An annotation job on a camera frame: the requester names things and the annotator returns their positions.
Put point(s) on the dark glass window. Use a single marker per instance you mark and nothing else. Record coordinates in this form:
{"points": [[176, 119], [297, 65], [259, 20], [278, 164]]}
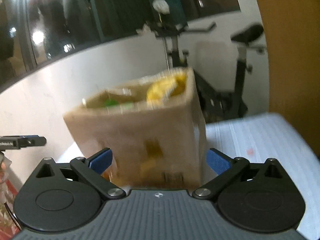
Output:
{"points": [[35, 33]]}

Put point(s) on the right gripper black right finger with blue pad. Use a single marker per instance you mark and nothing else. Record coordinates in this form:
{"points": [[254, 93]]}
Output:
{"points": [[228, 170]]}

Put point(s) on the black exercise bike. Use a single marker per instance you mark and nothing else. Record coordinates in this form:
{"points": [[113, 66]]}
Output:
{"points": [[229, 62]]}

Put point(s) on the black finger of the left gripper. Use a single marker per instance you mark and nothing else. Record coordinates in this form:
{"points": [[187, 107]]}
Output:
{"points": [[16, 142]]}

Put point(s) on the checked strawberry bed sheet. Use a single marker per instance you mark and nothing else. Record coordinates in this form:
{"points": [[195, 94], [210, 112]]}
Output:
{"points": [[270, 136]]}

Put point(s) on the brown cardboard box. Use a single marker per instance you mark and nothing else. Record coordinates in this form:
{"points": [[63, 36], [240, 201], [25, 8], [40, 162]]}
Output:
{"points": [[153, 144]]}

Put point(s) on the wooden headboard panel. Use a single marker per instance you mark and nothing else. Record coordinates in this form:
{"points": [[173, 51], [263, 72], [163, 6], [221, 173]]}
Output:
{"points": [[292, 35]]}

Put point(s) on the yellow snack bag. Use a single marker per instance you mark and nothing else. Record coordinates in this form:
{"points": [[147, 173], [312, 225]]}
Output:
{"points": [[166, 87]]}

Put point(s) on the person's hand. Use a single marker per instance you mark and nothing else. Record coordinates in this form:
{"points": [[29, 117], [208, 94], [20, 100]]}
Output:
{"points": [[5, 163]]}

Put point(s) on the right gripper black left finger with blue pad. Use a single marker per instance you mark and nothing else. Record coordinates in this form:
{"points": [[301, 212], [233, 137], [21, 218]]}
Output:
{"points": [[90, 171]]}

